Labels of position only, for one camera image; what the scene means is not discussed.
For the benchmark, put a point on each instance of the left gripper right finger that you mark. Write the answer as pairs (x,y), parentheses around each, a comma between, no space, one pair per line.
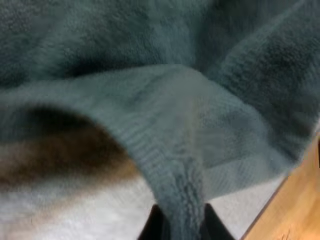
(215,225)

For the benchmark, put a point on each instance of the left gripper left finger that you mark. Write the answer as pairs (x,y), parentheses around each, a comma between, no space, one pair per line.
(153,225)

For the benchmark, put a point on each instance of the grey-green towel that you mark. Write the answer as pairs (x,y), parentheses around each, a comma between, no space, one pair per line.
(160,87)

